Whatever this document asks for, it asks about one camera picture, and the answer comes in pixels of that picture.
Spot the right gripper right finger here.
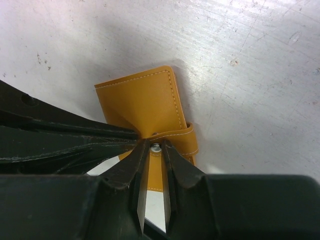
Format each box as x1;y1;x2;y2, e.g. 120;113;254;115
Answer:
161;140;320;240

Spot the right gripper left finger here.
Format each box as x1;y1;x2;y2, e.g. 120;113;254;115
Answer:
0;139;150;240

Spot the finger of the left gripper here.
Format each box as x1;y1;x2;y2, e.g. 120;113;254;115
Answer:
0;81;139;140
0;126;137;175

